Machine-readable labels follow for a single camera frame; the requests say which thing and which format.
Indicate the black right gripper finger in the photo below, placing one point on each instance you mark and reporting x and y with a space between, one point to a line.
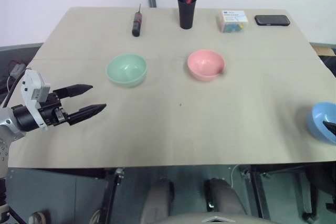
330 127

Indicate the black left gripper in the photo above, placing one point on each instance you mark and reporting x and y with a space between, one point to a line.
51 111

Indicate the light blue bowl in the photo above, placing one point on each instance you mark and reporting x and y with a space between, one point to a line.
319 119

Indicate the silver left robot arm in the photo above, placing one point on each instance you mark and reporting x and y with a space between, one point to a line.
8 127

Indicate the light green bowl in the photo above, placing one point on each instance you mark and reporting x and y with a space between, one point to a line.
126 70

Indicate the grey connector block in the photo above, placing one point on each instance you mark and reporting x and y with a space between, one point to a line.
18 69

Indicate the brown cardboard box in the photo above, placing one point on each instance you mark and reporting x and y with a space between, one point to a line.
325 51

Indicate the black red screwdriver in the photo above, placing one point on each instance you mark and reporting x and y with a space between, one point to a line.
136 24

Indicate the black table leg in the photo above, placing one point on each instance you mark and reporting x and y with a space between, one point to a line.
111 190

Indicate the grey table leg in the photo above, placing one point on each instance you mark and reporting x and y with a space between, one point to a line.
258 195

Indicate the black phone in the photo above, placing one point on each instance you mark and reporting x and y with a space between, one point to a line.
272 20

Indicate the dark rounded right robot leg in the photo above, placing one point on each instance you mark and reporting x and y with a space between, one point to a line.
225 197

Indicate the pink bowl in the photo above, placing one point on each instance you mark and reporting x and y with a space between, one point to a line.
206 65

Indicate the black pen cup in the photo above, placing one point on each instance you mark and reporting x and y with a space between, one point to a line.
187 14

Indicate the clear pin box blue label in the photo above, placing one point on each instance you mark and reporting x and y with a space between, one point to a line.
232 22

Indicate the grey robot torso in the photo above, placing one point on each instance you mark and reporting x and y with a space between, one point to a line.
210 220

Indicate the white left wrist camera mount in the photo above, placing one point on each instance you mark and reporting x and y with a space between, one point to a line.
31 82

